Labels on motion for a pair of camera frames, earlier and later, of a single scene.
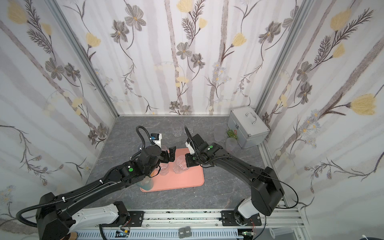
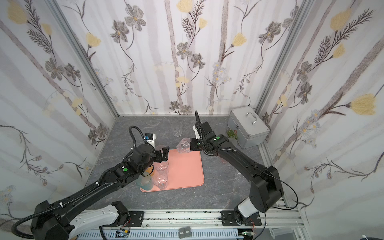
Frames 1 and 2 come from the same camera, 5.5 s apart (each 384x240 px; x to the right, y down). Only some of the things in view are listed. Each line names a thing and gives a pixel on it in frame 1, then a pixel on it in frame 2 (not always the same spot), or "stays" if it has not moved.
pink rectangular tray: [193, 176] stays
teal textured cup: [146, 183] stays
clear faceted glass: [181, 164] to [160, 179]
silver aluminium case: [251, 130] stays
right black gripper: [193, 148] to [195, 144]
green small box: [231, 134] stays
